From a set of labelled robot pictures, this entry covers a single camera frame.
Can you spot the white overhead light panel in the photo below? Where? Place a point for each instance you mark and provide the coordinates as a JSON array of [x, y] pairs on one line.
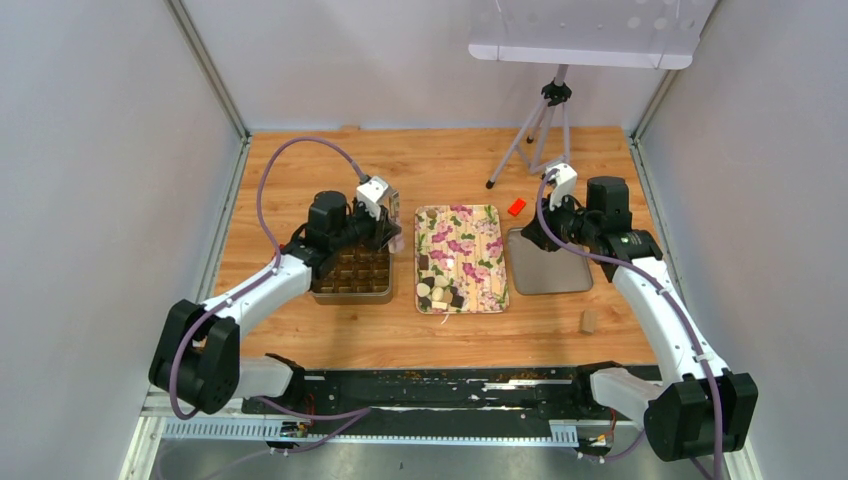
[[642, 34]]

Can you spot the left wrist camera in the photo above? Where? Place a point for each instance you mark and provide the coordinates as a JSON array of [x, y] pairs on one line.
[[380, 199]]

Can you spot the gold chocolate tin box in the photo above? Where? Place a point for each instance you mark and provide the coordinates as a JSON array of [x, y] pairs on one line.
[[360, 277]]

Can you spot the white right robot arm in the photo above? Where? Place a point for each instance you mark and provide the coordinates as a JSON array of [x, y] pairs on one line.
[[701, 408]]

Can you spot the white tripod stand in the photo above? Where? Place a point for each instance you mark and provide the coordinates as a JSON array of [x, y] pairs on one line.
[[529, 143]]

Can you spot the floral patterned tray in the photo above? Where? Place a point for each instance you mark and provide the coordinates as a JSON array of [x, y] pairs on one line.
[[467, 257]]

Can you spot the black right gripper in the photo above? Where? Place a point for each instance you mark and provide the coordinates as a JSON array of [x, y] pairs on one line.
[[536, 232]]

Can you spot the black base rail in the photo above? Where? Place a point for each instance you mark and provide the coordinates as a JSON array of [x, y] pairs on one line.
[[531, 406]]

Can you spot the small wooden block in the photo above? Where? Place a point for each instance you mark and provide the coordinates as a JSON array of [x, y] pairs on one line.
[[588, 322]]

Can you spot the dark ridged square chocolate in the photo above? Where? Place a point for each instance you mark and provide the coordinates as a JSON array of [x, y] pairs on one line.
[[457, 301]]

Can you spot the small red block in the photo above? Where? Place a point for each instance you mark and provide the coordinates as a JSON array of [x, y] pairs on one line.
[[517, 207]]

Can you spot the white heart chocolate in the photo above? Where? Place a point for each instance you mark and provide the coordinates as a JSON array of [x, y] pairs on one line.
[[423, 289]]

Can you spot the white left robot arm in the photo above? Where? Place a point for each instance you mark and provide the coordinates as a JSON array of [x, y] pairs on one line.
[[198, 359]]

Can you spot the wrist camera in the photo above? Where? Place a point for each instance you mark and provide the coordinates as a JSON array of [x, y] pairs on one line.
[[380, 199], [563, 179]]

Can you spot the grey metal tin lid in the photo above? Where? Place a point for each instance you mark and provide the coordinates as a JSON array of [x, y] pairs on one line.
[[539, 272]]

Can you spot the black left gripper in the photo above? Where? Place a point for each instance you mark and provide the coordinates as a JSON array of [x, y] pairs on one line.
[[382, 230]]

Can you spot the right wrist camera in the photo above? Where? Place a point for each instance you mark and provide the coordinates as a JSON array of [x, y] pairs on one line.
[[563, 179]]

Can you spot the pink silicone tongs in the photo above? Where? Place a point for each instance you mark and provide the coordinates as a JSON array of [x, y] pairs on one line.
[[396, 242]]

